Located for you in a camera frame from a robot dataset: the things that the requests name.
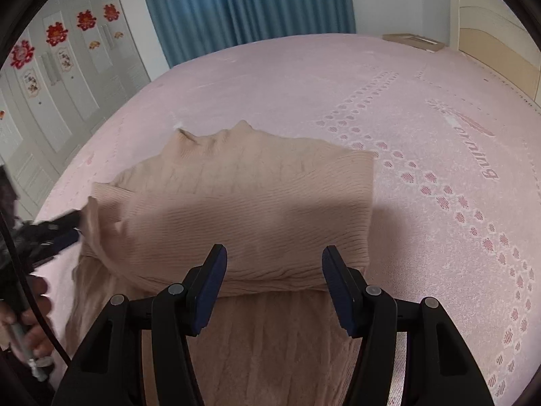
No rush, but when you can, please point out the flat cardboard box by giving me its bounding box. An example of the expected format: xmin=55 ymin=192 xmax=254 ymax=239
xmin=382 ymin=31 xmax=447 ymax=53

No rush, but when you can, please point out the black cable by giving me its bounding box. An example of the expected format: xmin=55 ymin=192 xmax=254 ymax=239
xmin=0 ymin=213 xmax=72 ymax=366

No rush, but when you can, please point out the cream bed headboard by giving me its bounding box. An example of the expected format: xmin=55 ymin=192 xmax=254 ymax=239
xmin=449 ymin=0 xmax=541 ymax=108

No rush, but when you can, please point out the person's left hand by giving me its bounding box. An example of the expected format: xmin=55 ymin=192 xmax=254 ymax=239
xmin=0 ymin=275 xmax=55 ymax=358

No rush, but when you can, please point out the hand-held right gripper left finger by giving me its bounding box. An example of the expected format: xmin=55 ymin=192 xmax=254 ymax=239
xmin=51 ymin=244 xmax=229 ymax=406

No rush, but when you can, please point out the pink patterned bed sheet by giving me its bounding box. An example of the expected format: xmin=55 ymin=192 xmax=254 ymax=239
xmin=31 ymin=34 xmax=541 ymax=406

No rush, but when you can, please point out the white wardrobe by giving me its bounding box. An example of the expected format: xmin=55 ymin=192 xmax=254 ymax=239
xmin=0 ymin=0 xmax=172 ymax=225

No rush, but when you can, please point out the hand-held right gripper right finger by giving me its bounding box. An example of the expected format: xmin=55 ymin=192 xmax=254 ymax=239
xmin=321 ymin=245 xmax=495 ymax=406

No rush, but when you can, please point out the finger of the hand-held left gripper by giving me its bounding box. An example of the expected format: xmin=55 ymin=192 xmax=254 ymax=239
xmin=25 ymin=210 xmax=84 ymax=238
xmin=29 ymin=229 xmax=82 ymax=267

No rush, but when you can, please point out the blue curtain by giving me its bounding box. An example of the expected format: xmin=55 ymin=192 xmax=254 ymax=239
xmin=136 ymin=0 xmax=356 ymax=68

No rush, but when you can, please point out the beige knitted sweater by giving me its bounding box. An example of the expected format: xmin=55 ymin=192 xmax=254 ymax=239
xmin=65 ymin=120 xmax=377 ymax=406

